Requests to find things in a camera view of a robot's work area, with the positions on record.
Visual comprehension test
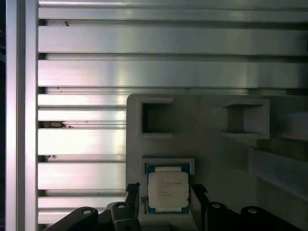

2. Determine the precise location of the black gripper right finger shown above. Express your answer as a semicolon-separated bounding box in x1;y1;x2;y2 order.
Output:
190;184;308;231

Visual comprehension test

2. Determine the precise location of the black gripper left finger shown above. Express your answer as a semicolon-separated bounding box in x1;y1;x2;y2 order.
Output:
45;182;141;231

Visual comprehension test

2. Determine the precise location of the silver CPU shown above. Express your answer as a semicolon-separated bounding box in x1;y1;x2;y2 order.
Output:
144;165;191;214

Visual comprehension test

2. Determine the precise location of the grey parts rack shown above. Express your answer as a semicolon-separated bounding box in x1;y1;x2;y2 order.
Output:
126;93;308;231

